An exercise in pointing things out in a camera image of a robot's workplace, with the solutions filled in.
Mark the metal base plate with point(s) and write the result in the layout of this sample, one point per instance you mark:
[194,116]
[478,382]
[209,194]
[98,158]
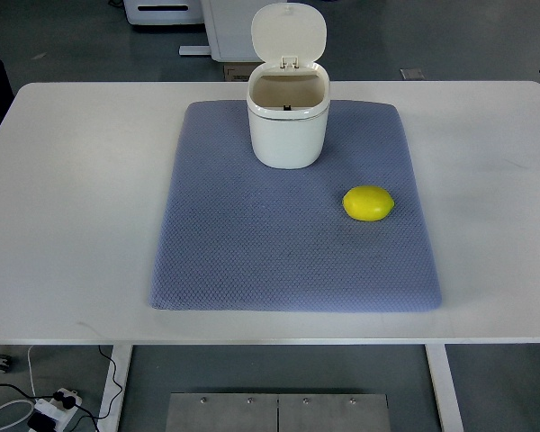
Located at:
[277,412]

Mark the right white table leg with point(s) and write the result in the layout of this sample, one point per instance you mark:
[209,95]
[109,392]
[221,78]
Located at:
[444,390]

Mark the white trash bin with lid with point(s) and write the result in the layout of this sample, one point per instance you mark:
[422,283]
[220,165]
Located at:
[288,95]

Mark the blue textured mat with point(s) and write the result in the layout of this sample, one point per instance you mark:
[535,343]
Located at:
[241,236]

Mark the white appliance background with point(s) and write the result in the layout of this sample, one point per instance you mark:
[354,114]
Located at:
[163,12]

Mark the cardboard box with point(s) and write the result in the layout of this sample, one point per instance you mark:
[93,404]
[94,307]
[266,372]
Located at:
[238,72]

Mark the left white table leg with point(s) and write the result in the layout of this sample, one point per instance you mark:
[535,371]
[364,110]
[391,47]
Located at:
[114,389]

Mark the white power strip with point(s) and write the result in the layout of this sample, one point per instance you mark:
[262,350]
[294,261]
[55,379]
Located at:
[54,414]

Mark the yellow lemon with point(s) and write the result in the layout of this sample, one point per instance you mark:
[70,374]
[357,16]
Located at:
[367,203]

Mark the white cabinet background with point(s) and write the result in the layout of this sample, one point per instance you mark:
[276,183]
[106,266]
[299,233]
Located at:
[228,30]

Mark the white table leg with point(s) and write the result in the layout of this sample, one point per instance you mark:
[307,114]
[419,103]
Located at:
[114,389]
[444,390]

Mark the floor socket plate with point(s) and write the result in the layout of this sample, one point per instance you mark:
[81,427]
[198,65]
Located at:
[412,74]

